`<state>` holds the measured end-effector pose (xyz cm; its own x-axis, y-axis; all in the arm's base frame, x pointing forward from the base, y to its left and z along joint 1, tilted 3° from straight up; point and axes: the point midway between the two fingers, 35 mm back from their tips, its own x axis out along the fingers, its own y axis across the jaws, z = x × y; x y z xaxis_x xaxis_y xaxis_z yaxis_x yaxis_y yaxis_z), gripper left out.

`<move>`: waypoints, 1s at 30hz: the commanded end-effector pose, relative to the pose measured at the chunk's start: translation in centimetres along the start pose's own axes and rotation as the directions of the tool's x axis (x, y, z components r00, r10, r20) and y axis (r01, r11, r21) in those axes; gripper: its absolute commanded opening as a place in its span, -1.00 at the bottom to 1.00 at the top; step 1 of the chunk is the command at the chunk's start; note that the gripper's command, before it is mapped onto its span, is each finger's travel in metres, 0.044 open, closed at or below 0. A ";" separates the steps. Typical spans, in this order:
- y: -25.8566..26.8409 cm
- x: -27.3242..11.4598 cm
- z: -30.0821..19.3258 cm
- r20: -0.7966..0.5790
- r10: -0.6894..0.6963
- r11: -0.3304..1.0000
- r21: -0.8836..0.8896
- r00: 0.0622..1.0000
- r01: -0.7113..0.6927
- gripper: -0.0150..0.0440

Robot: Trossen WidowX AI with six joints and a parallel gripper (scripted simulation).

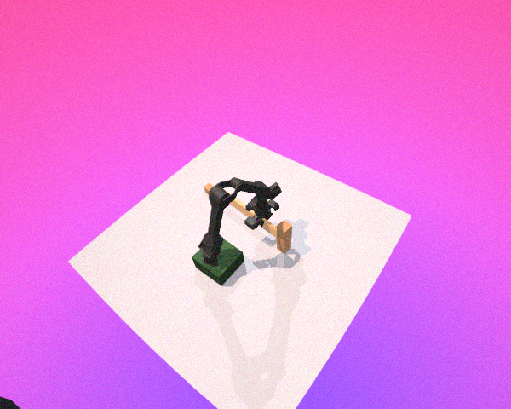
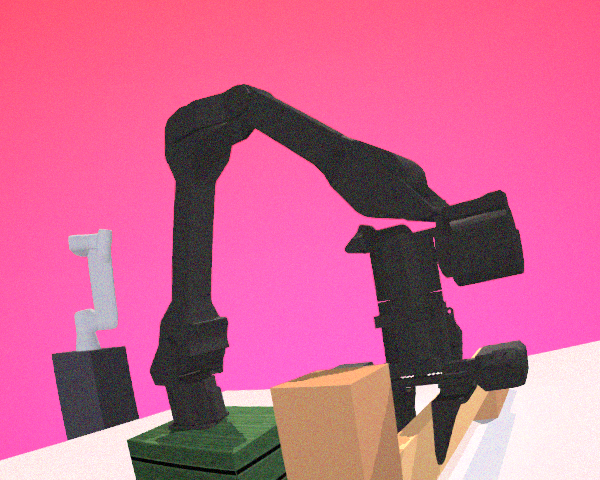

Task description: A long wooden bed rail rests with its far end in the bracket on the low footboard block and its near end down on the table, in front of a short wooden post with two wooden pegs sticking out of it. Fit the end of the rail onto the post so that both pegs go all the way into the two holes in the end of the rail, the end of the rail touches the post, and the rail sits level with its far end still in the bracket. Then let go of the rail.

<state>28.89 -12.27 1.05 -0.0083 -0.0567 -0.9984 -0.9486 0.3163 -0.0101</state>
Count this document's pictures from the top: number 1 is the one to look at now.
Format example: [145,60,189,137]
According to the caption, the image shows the long wooden rail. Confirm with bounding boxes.
[229,199,277,238]

